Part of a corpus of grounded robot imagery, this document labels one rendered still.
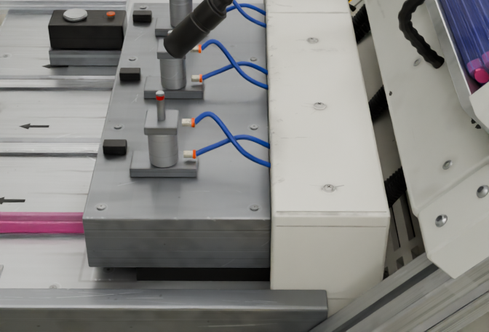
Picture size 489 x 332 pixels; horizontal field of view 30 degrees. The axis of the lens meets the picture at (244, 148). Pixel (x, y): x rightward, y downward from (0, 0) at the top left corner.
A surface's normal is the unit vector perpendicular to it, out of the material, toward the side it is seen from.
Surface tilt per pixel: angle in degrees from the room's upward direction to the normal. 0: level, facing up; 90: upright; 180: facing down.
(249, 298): 44
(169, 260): 90
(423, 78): 90
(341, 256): 90
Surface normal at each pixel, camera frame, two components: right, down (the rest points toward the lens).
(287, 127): 0.00, -0.82
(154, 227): 0.00, 0.58
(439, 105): -0.72, -0.57
